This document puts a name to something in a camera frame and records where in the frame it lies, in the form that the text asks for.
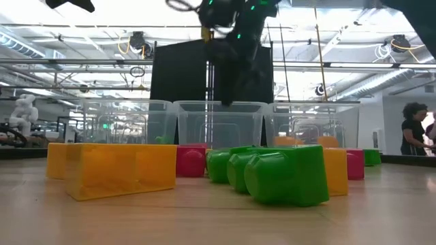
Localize large yellow building block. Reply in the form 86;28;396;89
64;142;178;201

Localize long green building block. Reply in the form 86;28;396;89
206;145;260;184

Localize red toy building block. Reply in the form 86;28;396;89
175;142;208;178
345;148;365;180

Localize person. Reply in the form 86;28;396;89
424;110;436;152
400;101;431;157

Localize silver ventilation duct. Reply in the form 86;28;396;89
335;50;436;101
0;32;47;59

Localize black curved cable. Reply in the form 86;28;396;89
0;122;30;148

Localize black hanging cable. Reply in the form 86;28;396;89
278;23;292;103

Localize black divider panel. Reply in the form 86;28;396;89
149;37;209;146
213;37;275;146

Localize yellow right gripper tag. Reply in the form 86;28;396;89
200;26;212;44

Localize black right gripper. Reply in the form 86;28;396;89
209;30;265;107

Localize clear plastic bin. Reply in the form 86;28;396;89
80;99;178;146
172;100;268;148
266;101;361;150

